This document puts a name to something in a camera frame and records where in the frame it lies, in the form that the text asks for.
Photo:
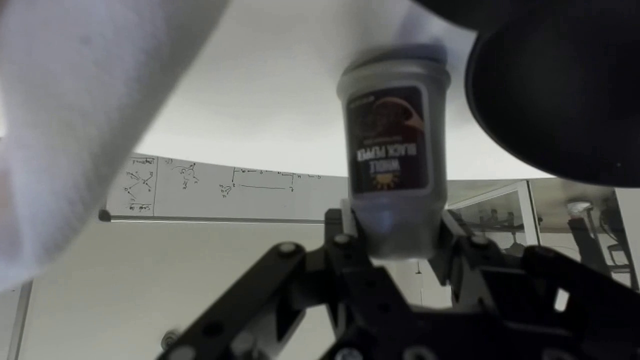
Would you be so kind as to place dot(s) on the whiteboard with scribbles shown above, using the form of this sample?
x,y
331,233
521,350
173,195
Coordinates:
x,y
221,190

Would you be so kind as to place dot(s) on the black pot with lid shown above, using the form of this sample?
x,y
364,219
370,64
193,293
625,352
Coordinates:
x,y
561,92

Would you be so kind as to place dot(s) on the grey black pepper bottle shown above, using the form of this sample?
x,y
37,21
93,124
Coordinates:
x,y
393,146

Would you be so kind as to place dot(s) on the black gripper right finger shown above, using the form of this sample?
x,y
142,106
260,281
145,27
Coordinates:
x,y
532,300

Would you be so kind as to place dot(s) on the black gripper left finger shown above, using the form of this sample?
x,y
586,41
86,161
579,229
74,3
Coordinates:
x,y
313,293

